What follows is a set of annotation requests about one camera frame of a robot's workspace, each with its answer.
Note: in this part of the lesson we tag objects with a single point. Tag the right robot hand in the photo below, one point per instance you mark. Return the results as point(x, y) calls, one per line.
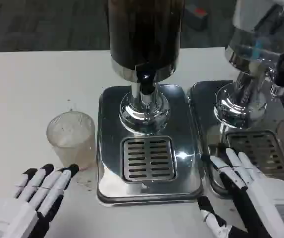
point(263, 198)

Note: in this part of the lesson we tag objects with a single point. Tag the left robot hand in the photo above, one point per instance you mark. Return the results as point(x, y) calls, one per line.
point(25, 205)

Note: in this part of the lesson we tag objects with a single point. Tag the clear ribbed glass cup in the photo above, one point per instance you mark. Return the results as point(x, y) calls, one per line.
point(70, 138)

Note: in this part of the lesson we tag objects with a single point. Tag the steel drip tray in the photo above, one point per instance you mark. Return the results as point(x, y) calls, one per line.
point(189, 124)
point(206, 111)

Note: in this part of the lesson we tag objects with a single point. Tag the clear drink dispenser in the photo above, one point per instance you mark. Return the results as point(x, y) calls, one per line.
point(246, 54)

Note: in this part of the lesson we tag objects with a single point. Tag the black dispenser tap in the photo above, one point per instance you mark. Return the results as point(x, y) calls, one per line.
point(145, 77)

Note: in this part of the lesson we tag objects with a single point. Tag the black box with red label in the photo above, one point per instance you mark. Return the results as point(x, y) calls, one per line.
point(196, 19)

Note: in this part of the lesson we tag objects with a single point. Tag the dark drink dispenser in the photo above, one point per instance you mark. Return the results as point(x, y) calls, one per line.
point(144, 37)

